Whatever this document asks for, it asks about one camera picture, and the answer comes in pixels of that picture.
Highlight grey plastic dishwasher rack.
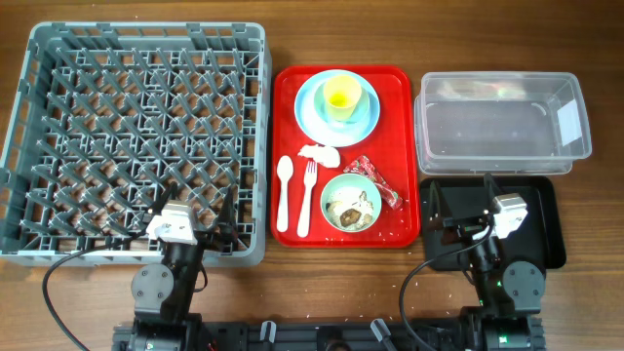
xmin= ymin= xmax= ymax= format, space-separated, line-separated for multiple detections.
xmin=1 ymin=22 xmax=272 ymax=267

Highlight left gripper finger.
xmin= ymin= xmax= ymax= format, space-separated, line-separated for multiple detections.
xmin=148 ymin=182 xmax=177 ymax=215
xmin=218 ymin=187 xmax=235 ymax=227

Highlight red snack wrapper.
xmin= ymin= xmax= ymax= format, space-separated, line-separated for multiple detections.
xmin=343 ymin=155 xmax=403 ymax=210

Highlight light blue plate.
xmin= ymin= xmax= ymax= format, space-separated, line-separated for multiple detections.
xmin=293 ymin=69 xmax=380 ymax=147

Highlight green food bowl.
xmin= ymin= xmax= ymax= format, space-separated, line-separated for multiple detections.
xmin=320 ymin=174 xmax=382 ymax=233

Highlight white plastic spoon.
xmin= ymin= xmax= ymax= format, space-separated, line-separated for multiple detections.
xmin=276 ymin=155 xmax=293 ymax=232

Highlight yellow plastic cup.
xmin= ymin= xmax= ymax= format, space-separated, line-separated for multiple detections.
xmin=323 ymin=74 xmax=362 ymax=122

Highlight small green saucer bowl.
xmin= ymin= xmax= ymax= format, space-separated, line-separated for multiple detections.
xmin=314 ymin=79 xmax=370 ymax=126

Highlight white plastic fork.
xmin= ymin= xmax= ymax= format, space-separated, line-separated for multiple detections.
xmin=296 ymin=161 xmax=318 ymax=238

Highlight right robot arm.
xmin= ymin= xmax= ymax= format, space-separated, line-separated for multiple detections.
xmin=427 ymin=174 xmax=545 ymax=350

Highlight black plastic tray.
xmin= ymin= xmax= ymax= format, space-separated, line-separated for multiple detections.
xmin=419 ymin=175 xmax=566 ymax=269

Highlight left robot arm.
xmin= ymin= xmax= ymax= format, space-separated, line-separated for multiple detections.
xmin=112 ymin=183 xmax=238 ymax=351

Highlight rice and mushroom leftovers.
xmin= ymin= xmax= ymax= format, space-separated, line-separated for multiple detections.
xmin=325 ymin=187 xmax=374 ymax=232

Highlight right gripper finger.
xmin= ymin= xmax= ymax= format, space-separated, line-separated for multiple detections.
xmin=428 ymin=180 xmax=442 ymax=219
xmin=484 ymin=173 xmax=502 ymax=210

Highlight white napkin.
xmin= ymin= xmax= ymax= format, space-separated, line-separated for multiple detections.
xmin=297 ymin=144 xmax=340 ymax=169

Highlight clear plastic storage bin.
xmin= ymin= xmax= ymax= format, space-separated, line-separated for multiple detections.
xmin=413 ymin=71 xmax=593 ymax=176

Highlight red plastic serving tray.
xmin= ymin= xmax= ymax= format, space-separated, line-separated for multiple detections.
xmin=270 ymin=65 xmax=420 ymax=249

